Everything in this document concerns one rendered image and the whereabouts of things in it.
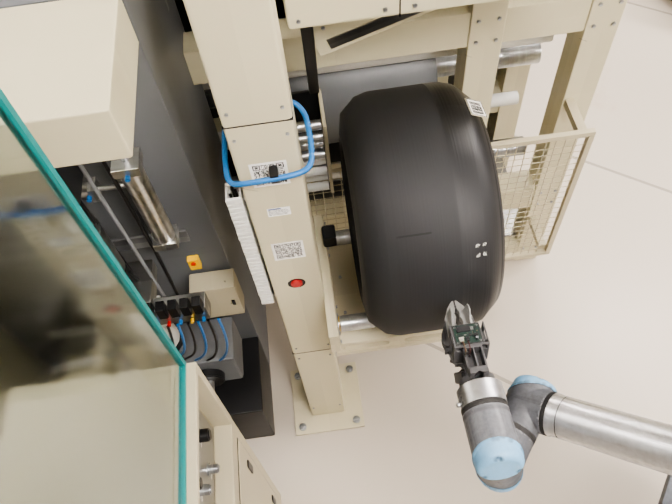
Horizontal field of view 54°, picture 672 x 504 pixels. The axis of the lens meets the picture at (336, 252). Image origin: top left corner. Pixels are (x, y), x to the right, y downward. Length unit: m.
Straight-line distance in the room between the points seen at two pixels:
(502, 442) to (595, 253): 1.95
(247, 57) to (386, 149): 0.40
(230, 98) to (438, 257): 0.53
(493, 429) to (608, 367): 1.65
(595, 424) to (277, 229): 0.76
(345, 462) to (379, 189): 1.48
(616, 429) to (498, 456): 0.23
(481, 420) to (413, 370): 1.48
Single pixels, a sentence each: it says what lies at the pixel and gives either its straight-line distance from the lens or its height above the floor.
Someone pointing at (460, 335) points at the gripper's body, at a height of 1.33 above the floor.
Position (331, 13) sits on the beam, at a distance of 1.42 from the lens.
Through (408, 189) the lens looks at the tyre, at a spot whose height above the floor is 1.46.
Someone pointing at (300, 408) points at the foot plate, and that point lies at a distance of 2.70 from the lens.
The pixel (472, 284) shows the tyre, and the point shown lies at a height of 1.29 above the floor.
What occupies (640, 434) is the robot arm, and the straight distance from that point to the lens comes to 1.33.
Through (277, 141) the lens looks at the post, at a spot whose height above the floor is 1.60.
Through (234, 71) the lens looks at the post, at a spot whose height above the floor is 1.78.
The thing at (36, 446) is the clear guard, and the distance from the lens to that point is 0.80.
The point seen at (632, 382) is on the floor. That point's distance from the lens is 2.89.
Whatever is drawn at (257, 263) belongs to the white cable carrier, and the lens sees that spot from 1.64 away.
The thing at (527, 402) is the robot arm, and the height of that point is 1.24.
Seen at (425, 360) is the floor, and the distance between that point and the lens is 2.76.
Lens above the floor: 2.55
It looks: 58 degrees down
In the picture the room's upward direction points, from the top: 7 degrees counter-clockwise
